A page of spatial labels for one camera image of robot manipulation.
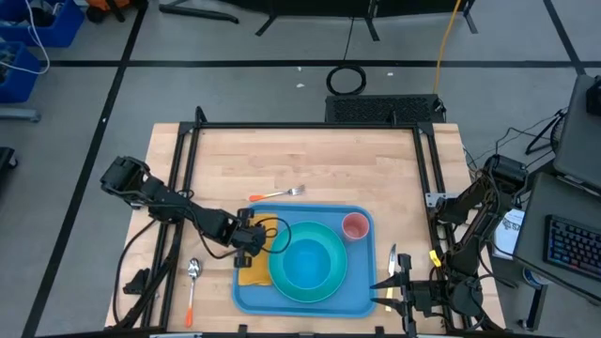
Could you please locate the white and blue tape roll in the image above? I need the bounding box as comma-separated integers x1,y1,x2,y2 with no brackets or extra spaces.
521,267,550,288

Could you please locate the black backlit keyboard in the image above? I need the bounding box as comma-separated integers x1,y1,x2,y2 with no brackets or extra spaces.
544,214,601,282

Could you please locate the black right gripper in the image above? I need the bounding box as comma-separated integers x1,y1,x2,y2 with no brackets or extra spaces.
369,253,445,338

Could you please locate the yellow cloth napkin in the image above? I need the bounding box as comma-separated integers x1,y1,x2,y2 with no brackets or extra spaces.
238,213,279,287

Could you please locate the small black bracket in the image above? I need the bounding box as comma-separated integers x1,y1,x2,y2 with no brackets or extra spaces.
122,267,151,296

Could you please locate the orange and black bag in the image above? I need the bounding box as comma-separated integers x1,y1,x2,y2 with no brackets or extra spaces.
85,0,146,23

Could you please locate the black cable on table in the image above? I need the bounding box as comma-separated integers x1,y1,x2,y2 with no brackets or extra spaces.
112,219,159,326

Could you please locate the white cable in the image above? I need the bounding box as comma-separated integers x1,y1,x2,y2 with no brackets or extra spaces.
0,0,52,76

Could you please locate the blue ribbed bowl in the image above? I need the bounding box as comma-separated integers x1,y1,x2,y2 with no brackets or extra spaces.
281,237,335,290

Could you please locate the blue plastic tray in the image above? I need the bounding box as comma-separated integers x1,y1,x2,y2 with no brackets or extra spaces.
232,202,379,318

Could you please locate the black device on desk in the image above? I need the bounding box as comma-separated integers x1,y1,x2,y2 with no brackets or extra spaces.
585,77,601,117

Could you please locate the blue plastic storage bin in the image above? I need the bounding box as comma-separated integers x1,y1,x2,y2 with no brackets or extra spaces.
0,40,42,104
0,0,85,48

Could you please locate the grey desk surface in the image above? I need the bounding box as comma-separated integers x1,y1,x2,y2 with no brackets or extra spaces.
553,73,601,192

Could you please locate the teal plate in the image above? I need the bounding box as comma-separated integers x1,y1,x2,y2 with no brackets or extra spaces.
267,220,349,304

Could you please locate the grey desk with keyboard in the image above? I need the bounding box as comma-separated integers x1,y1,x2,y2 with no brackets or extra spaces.
514,172,601,332

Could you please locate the black bar on floor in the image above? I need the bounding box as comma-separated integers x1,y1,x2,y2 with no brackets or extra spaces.
158,3,240,24

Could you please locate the pink cup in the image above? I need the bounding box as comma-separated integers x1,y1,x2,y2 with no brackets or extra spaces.
341,211,371,242

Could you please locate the grey bar on floor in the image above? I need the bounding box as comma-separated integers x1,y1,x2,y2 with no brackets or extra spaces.
0,107,42,123

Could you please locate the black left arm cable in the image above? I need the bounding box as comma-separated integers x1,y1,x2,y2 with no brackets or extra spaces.
196,215,293,261

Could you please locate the long yellow cable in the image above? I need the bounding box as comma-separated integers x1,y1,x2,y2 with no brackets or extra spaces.
432,0,464,95

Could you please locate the black object at floor edge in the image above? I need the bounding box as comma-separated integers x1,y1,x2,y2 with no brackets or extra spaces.
0,146,19,184

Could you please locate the coiled black cable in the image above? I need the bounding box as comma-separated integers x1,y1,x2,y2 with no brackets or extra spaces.
326,16,368,97

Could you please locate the white printed booklet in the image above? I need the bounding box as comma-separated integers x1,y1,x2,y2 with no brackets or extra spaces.
495,208,526,260

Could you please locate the knife with pale yellow handle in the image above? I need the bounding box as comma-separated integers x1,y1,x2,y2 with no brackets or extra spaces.
384,242,399,313

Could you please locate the spoon with orange handle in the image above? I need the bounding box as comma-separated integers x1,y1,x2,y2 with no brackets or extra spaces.
184,256,204,329

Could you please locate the fork with orange handle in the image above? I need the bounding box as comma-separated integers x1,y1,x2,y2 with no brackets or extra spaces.
248,183,307,204

